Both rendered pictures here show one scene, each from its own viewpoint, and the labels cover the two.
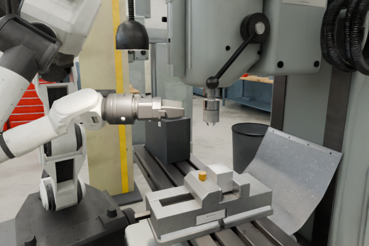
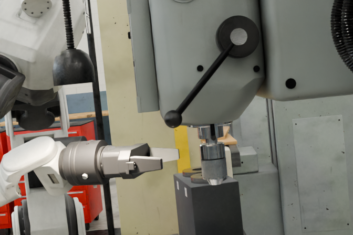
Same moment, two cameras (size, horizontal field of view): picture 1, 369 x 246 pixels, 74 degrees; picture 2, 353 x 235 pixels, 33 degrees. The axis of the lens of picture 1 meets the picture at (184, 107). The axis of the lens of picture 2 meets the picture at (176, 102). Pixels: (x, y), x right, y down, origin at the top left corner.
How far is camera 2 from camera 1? 0.56 m
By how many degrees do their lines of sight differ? 23
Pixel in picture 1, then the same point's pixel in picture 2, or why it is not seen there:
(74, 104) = (23, 158)
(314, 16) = not seen: hidden behind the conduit
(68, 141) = (55, 225)
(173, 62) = (139, 94)
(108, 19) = not seen: hidden behind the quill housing
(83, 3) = (53, 18)
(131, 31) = (65, 63)
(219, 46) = (187, 68)
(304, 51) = (337, 58)
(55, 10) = (14, 34)
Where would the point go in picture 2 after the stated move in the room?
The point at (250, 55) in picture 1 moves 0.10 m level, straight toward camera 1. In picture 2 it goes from (240, 74) to (209, 78)
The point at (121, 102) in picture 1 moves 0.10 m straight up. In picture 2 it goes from (81, 153) to (75, 102)
